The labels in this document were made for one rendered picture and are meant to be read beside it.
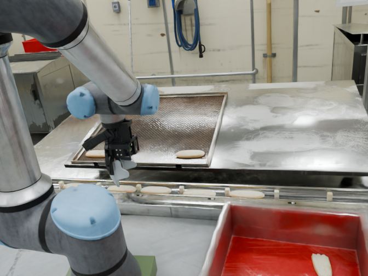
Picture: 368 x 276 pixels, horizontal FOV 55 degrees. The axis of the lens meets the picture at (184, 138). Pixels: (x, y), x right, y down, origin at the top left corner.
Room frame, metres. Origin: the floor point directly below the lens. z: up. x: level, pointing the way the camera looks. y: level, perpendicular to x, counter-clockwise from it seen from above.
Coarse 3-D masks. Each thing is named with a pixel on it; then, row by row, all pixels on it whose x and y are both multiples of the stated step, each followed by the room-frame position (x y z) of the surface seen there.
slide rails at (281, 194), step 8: (56, 184) 1.06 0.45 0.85; (64, 184) 1.06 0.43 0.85; (104, 184) 1.02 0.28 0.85; (136, 192) 0.95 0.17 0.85; (216, 192) 0.89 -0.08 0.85; (224, 192) 0.89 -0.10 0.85; (264, 192) 0.86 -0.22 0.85; (272, 192) 0.86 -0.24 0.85; (280, 192) 0.86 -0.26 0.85; (288, 192) 0.85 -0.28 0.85; (296, 192) 0.85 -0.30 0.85; (304, 192) 0.84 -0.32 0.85; (304, 200) 0.80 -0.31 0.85; (312, 200) 0.80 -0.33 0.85
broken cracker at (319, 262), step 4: (312, 256) 0.61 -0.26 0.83; (316, 256) 0.61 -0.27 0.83; (320, 256) 0.61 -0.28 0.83; (324, 256) 0.61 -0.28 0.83; (312, 260) 0.61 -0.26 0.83; (316, 260) 0.60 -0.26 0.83; (320, 260) 0.60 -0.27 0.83; (324, 260) 0.60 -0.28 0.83; (328, 260) 0.60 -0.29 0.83; (316, 264) 0.59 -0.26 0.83; (320, 264) 0.58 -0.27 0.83; (324, 264) 0.58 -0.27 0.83; (328, 264) 0.58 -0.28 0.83; (316, 268) 0.58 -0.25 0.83; (320, 268) 0.57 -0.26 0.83; (324, 268) 0.57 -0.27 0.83; (328, 268) 0.57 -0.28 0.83; (316, 272) 0.57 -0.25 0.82; (320, 272) 0.56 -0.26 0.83; (324, 272) 0.56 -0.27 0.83; (328, 272) 0.56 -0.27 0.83
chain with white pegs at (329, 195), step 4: (60, 184) 1.03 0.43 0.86; (96, 184) 0.99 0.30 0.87; (100, 184) 1.00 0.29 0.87; (136, 188) 0.95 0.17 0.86; (140, 188) 0.95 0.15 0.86; (180, 188) 0.91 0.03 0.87; (228, 188) 0.88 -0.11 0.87; (180, 192) 0.91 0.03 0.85; (228, 192) 0.87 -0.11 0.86; (276, 192) 0.83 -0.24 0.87; (328, 192) 0.80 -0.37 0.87; (228, 196) 0.87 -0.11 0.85; (276, 196) 0.83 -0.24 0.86; (328, 196) 0.79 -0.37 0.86; (332, 196) 0.79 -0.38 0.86; (320, 200) 0.81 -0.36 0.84; (324, 200) 0.80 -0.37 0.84; (328, 200) 0.79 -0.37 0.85
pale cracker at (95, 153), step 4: (88, 152) 1.17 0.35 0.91; (92, 152) 1.16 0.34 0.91; (96, 152) 1.16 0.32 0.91; (100, 152) 1.16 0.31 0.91; (104, 152) 1.15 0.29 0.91; (88, 156) 1.16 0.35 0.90; (92, 156) 1.15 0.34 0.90; (96, 156) 1.14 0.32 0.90; (100, 156) 1.14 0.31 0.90; (104, 156) 1.14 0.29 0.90
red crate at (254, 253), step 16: (240, 240) 0.70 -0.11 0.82; (256, 240) 0.70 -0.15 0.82; (272, 240) 0.69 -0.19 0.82; (240, 256) 0.65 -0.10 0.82; (256, 256) 0.64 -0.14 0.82; (272, 256) 0.64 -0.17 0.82; (288, 256) 0.63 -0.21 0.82; (304, 256) 0.62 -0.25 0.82; (336, 256) 0.61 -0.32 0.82; (352, 256) 0.61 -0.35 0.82; (224, 272) 0.60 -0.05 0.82; (240, 272) 0.60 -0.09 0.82; (256, 272) 0.59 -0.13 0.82; (272, 272) 0.59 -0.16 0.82; (288, 272) 0.58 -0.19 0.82; (304, 272) 0.58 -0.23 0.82; (336, 272) 0.57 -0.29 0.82; (352, 272) 0.56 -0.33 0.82
